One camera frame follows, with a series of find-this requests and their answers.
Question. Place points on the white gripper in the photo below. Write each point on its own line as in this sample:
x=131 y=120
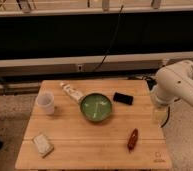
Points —
x=159 y=115

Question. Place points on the red chili pepper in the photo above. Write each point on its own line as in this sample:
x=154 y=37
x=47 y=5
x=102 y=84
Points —
x=132 y=140

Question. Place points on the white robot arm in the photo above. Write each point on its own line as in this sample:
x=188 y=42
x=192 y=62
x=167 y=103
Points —
x=172 y=81

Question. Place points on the black rectangular block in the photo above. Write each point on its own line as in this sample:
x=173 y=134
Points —
x=122 y=98

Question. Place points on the white tube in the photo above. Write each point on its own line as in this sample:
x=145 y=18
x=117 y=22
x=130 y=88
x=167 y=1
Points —
x=73 y=93

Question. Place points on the green bowl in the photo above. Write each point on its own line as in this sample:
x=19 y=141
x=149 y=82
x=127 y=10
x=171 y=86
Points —
x=96 y=107

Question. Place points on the translucent plastic cup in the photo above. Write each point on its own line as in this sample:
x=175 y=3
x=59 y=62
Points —
x=45 y=101

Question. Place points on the white sponge block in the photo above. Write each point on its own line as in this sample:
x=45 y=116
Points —
x=43 y=145

